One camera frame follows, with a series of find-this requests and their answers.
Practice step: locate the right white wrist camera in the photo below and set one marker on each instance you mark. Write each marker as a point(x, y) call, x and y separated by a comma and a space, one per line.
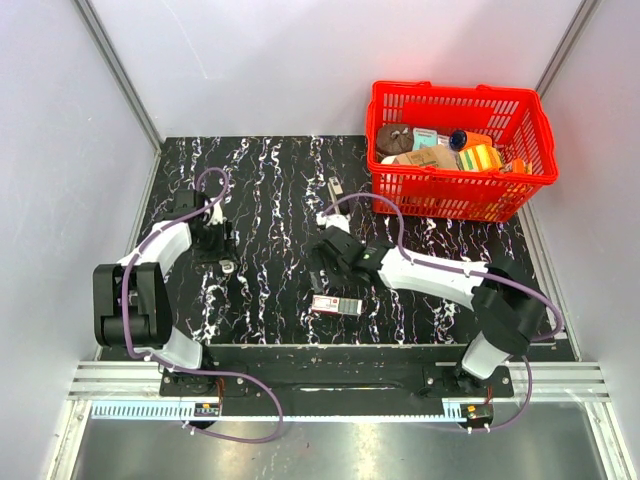
point(325, 221)

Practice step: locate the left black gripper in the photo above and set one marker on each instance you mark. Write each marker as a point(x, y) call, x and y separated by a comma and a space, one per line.
point(226, 249)

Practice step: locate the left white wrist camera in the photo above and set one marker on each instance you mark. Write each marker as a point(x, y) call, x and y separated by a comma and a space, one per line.
point(213, 215)

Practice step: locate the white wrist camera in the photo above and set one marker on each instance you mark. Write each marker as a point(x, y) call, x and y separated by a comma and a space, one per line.
point(325, 221)
point(213, 215)

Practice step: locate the brown cardboard package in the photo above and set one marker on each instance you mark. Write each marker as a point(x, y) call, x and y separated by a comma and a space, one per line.
point(438, 156)

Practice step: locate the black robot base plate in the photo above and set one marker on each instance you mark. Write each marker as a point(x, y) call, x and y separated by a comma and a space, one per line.
point(386, 381)

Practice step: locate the red white staple box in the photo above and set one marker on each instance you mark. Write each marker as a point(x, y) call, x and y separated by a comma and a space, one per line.
point(336, 305)

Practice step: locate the red plastic shopping basket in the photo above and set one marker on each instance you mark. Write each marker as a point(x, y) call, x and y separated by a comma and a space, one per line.
point(512, 117)

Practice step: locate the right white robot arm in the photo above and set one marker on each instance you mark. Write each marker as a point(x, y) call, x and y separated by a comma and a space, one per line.
point(507, 308)

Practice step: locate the orange bottle blue cap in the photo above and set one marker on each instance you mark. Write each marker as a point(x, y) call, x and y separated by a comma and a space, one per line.
point(460, 140)

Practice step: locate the cream white stapler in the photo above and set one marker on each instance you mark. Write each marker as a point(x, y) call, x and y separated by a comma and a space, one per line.
point(227, 267)

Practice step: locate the teal white small box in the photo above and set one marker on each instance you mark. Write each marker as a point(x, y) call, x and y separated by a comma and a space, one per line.
point(424, 138)

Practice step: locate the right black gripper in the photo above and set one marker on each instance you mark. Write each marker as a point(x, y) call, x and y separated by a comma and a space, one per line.
point(322, 260)

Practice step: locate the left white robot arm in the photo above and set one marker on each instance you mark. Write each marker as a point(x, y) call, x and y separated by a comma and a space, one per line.
point(131, 304)

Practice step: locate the small orange packet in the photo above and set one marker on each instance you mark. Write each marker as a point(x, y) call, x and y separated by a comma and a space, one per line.
point(517, 166)

